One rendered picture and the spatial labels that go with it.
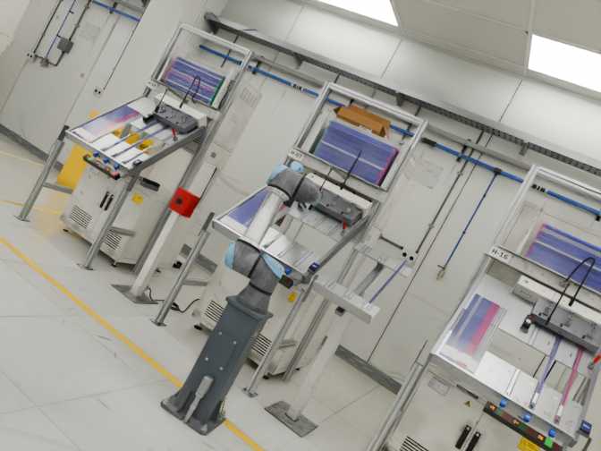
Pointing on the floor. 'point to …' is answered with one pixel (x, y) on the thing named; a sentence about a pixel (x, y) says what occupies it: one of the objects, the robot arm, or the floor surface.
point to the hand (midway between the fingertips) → (296, 208)
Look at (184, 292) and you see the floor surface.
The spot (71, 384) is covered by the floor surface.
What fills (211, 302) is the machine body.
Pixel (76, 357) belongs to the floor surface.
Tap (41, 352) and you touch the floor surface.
